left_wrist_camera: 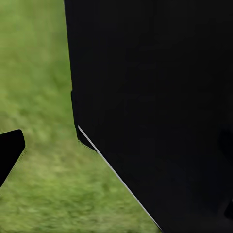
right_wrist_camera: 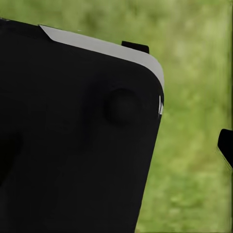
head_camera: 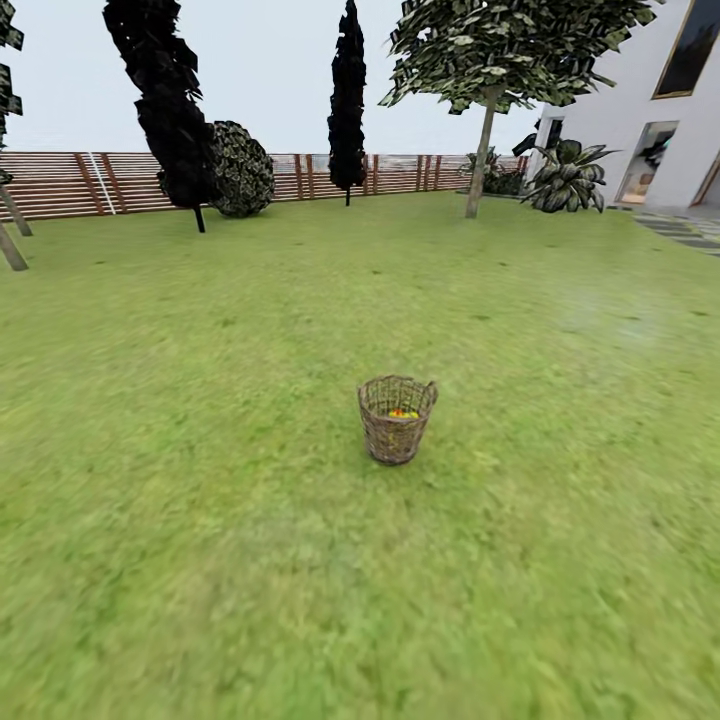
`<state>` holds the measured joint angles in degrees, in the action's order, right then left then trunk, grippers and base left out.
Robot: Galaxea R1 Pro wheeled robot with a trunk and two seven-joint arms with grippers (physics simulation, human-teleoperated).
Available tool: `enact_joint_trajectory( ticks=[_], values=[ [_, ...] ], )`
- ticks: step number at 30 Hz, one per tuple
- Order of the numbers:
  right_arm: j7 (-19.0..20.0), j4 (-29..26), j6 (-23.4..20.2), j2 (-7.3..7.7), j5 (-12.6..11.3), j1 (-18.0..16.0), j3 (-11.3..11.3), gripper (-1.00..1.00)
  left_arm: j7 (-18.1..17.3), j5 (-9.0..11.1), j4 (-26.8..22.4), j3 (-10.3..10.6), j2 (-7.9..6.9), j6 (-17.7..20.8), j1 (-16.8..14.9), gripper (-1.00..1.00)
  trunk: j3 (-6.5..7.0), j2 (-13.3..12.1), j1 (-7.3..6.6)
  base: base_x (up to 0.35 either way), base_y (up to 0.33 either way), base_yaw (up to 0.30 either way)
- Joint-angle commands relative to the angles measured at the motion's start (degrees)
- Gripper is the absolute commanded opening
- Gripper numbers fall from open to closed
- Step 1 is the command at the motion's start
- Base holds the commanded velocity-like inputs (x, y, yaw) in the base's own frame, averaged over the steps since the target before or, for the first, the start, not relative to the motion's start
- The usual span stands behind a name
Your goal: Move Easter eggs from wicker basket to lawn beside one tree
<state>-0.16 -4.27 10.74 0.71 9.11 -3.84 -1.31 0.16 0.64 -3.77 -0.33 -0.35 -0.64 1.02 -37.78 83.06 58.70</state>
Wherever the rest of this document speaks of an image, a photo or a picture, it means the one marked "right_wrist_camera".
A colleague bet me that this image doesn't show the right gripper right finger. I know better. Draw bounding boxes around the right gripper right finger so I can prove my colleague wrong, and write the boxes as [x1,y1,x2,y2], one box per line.
[217,129,233,168]

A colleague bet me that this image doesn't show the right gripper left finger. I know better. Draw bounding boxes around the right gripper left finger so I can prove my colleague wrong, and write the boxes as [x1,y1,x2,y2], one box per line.
[0,129,25,187]

